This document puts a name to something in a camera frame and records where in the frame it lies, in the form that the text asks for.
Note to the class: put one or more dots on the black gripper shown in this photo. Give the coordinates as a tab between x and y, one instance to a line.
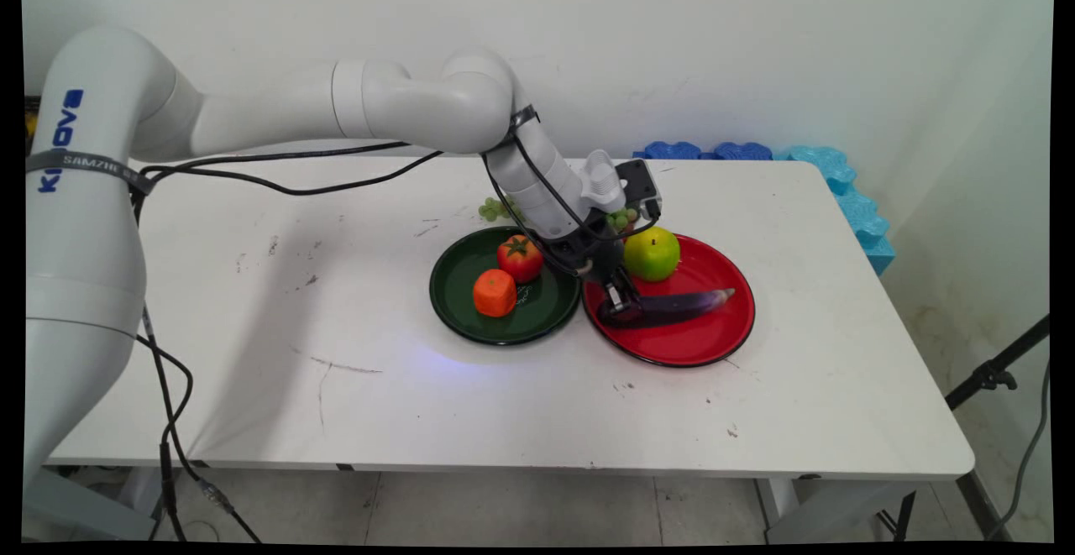
579	253

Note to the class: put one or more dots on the green toy grape bunch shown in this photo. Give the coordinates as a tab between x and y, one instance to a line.
491	209

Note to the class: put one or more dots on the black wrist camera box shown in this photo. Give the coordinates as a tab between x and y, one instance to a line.
638	185

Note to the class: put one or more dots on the white table leg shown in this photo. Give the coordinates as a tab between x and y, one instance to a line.
147	492
794	509

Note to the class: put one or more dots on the red toy tomato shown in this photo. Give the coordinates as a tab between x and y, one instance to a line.
520	259

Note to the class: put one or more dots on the orange toy persimmon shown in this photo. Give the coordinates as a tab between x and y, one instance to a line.
495	294

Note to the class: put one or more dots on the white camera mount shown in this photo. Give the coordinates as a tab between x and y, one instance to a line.
601	181

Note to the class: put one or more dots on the dark green round plate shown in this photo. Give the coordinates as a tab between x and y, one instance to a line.
458	303

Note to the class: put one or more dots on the red round plate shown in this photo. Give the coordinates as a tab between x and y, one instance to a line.
689	347

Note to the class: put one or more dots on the purple toy eggplant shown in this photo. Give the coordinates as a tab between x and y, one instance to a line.
684	307

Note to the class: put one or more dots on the black tripod stand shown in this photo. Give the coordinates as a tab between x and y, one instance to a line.
991	374

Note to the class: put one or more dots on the light blue foam mat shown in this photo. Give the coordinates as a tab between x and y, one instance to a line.
857	215

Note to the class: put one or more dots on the yellow item in basket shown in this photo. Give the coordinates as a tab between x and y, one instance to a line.
30	124

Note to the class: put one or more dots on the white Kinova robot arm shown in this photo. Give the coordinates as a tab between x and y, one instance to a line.
92	244

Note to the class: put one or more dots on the green toy apple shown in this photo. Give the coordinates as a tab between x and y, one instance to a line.
653	255

